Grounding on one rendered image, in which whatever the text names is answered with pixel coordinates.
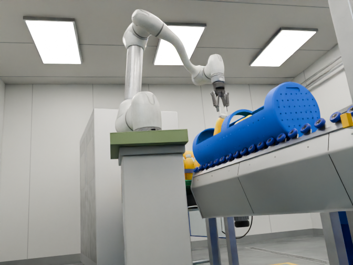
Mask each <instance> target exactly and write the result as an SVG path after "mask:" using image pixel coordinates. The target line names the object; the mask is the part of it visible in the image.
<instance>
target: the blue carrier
mask: <svg viewBox="0 0 353 265"><path fill-rule="evenodd" d="M235 115H242V116H243V117H241V118H240V119H238V120H236V121H234V122H232V123H230V121H231V119H232V118H233V116H235ZM248 115H251V116H250V117H248V118H246V119H244V120H242V121H240V122H239V123H237V124H235V123H236V122H237V121H239V120H241V119H243V118H245V117H246V116H248ZM319 118H320V110H319V106H318V104H317V101H316V99H315V98H314V96H313V95H312V94H311V92H310V91H309V90H308V89H307V88H305V87H304V86H302V85H301V84H298V83H295V82H285V83H282V84H280V85H278V86H277V87H275V88H273V89H272V90H271V91H270V92H269V93H268V94H267V96H266V98H265V101H264V105H263V106H262V107H260V108H258V109H256V110H254V111H251V110H248V109H240V110H237V111H235V112H233V113H232V114H230V115H228V116H227V117H226V118H225V119H224V121H223V123H222V127H221V132H220V133H218V134H216V135H214V136H213V134H214V129H215V128H208V129H205V130H203V131H202V132H200V133H199V134H197V136H196V137H195V139H194V141H193V145H192V150H193V154H194V157H195V159H196V161H197V162H198V163H199V164H200V165H204V164H205V163H208V164H209V162H210V161H215V159H217V158H218V159H221V157H223V156H225V157H226V156H227V155H228V154H232V155H233V154H234V153H235V152H236V151H239V152H241V150H242V149H243V148H247V152H248V155H249V154H250V152H249V151H248V149H249V147H250V146H251V145H255V146H256V149H257V150H256V152H258V151H259V149H258V148H257V145H258V143H259V142H260V141H263V142H265V146H266V147H265V149H267V148H268V147H269V146H268V145H267V144H266V142H267V140H268V139H269V138H271V137H273V138H275V142H276V144H275V145H278V144H279V142H278V141H277V137H278V135H279V134H281V133H284V134H285V135H286V141H289V140H290V139H291V138H289V137H288V133H289V131H290V130H292V129H294V128H295V129H297V130H298V137H301V136H302V135H303V133H302V132H301V131H300V129H301V127H302V126H303V125H304V124H310V125H311V129H312V133H313V132H315V131H316V130H317V128H316V127H315V126H314V123H315V122H316V120H318V119H319Z"/></svg>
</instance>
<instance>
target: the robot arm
mask: <svg viewBox="0 0 353 265"><path fill-rule="evenodd" d="M132 22H133V23H131V24H130V26H129V27H128V28H127V30H126V31H125V33H124V35H123V43H124V45H125V47H126V50H127V66H126V83H125V91H124V101H123V102H122V103H121V104H120V106H119V111H118V115H117V119H116V121H115V129H116V131H117V132H118V133H119V132H130V131H151V130H162V120H161V110H160V105H159V102H158V100H157V98H156V96H155V95H154V94H153V93H151V92H148V91H141V82H142V60H143V52H144V50H145V48H146V45H147V41H148V37H149V36H150V35H153V36H155V37H157V38H159V39H162V40H164V41H166V42H168V43H170V44H171V45H173V46H174V48H175V49H176V51H177V53H178V55H179V57H180V60H181V62H182V64H183V65H184V67H185V68H186V69H187V71H189V72H190V73H191V75H192V81H193V83H194V84H195V85H197V86H201V85H204V84H206V83H208V82H210V81H212V85H213V89H214V91H212V92H211V93H210V94H211V96H212V101H213V106H215V107H216V111H217V112H218V117H221V108H220V106H219V101H220V98H221V99H222V103H223V106H224V107H223V111H224V114H226V117H227V107H228V106H229V105H230V104H229V93H227V92H225V87H224V83H225V79H224V64H223V60H222V57H221V56H220V55H218V54H214V55H211V56H210V57H209V60H208V63H207V65H206V66H200V65H198V66H194V65H193V64H192V63H191V62H190V60H189V57H188V55H187V52H186V50H185V47H184V45H183V43H182V41H181V40H180V39H179V37H178V36H177V35H176V34H175V33H174V32H173V31H172V30H170V29H169V28H168V27H167V25H166V24H165V23H164V22H162V21H161V20H160V19H159V18H157V17H156V16H154V15H153V14H151V13H149V12H147V11H145V10H142V9H137V10H136V11H135V12H134V13H133V14H132ZM215 94H216V98H215Z"/></svg>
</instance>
